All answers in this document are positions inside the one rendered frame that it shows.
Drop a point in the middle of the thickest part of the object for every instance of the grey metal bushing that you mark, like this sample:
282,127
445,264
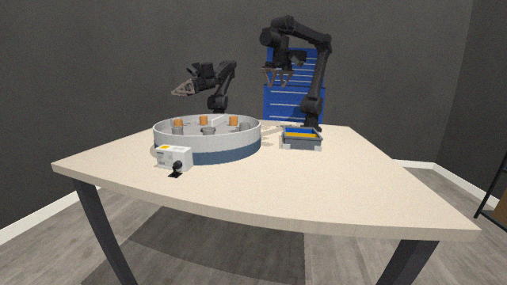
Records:
210,132
178,130
244,126

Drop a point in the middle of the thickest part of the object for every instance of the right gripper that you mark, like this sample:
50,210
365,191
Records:
192,86

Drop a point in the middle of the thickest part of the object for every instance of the blue bin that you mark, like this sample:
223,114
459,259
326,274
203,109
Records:
299,130

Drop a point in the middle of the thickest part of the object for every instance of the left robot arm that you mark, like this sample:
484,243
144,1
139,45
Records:
271,37

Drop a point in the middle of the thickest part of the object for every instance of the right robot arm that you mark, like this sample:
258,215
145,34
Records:
205,74

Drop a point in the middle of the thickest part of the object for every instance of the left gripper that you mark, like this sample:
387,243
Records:
270,67

